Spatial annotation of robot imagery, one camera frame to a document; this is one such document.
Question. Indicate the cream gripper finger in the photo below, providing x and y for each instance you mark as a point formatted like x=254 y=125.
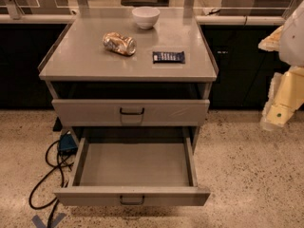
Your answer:
x=285 y=97
x=271 y=42

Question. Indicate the blue rxbar blueberry wrapper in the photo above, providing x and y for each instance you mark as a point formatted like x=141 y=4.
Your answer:
x=168 y=57

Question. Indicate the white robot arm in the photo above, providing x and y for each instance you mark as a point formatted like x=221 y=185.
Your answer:
x=291 y=50

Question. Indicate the grey drawer cabinet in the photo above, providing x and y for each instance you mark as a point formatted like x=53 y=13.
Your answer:
x=81 y=68

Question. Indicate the open grey lower drawer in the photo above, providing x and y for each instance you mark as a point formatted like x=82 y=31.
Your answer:
x=159 y=172

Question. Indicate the closed grey upper drawer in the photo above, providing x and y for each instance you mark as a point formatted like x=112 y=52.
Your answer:
x=131 y=112

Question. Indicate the glass railing barrier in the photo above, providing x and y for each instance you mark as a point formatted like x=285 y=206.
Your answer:
x=206 y=11

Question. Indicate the white ceramic bowl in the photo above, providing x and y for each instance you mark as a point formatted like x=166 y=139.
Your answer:
x=145 y=17

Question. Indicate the crushed metallic soda can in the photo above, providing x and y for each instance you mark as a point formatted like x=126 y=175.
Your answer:
x=120 y=44

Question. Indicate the blue power adapter box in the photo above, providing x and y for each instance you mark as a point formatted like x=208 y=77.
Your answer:
x=67 y=145

